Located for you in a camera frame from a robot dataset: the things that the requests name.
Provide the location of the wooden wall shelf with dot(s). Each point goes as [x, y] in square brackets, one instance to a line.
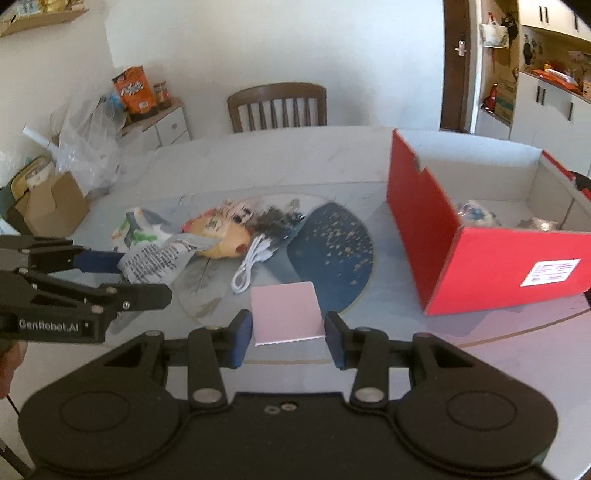
[37, 18]

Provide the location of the white upper cabinet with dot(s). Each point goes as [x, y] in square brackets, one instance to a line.
[549, 14]

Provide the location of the person's left hand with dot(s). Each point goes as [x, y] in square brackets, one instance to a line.
[10, 364]

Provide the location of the stacked cardboard boxes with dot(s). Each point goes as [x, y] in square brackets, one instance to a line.
[505, 101]

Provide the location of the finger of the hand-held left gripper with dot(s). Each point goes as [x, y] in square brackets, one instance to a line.
[99, 262]
[143, 297]

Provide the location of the grey printed snack bag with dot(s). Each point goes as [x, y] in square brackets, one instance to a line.
[152, 261]

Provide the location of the black cap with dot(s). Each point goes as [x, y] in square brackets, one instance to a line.
[510, 25]

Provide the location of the blue gold-flecked mat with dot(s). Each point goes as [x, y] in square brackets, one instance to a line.
[332, 249]

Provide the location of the yellow snack bag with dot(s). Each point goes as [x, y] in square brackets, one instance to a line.
[221, 240]

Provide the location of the silver packet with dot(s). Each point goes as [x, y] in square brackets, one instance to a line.
[538, 224]

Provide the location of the pink printed packet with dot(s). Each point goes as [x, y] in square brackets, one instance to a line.
[238, 212]

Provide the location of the yellow tin box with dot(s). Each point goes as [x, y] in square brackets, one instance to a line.
[30, 177]

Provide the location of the dark packet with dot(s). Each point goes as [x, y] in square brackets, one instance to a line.
[279, 219]

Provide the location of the brown cardboard box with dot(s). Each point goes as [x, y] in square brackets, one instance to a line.
[55, 207]

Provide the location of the pink notebook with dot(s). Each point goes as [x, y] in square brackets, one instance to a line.
[286, 314]

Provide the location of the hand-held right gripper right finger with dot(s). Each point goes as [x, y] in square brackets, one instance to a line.
[334, 341]

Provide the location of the clear plastic bag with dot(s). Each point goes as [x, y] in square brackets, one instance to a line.
[90, 147]

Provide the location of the brown door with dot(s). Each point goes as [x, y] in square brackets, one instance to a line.
[455, 69]

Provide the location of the white tote bag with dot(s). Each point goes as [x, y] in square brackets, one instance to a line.
[494, 32]

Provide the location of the small white cabinet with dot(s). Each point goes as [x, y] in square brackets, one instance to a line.
[161, 127]

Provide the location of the orange package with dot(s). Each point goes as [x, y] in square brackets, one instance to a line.
[556, 76]

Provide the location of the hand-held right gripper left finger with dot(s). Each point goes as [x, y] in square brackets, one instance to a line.
[242, 339]

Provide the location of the red bottle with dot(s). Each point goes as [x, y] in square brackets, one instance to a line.
[490, 99]

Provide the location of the orange snack bag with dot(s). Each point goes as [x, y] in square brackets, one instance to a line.
[136, 90]

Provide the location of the brown wooden chair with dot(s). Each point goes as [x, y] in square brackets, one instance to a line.
[277, 94]

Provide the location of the white marble desktop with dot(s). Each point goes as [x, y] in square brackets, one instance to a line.
[286, 157]

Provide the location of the white floor cabinet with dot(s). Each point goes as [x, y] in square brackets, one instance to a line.
[549, 115]

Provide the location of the red cardboard box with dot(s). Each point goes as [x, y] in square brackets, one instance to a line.
[429, 240]

